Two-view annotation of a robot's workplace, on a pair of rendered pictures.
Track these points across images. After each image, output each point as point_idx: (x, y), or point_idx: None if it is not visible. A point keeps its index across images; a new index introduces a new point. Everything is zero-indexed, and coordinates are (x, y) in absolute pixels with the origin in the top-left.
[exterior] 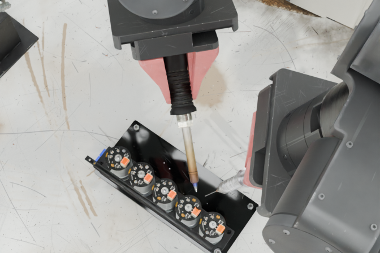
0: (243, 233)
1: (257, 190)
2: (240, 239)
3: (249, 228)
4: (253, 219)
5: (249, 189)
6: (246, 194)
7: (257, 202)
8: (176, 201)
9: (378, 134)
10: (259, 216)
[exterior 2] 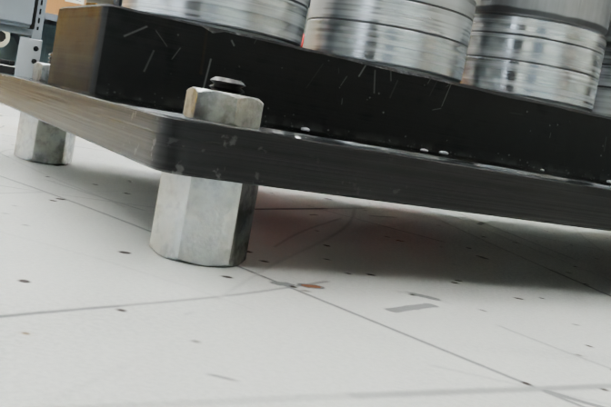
0: (18, 193)
1: (386, 341)
2: (3, 181)
3: (15, 204)
4: (56, 227)
5: (442, 325)
6: (382, 300)
7: (212, 292)
8: None
9: None
10: (32, 241)
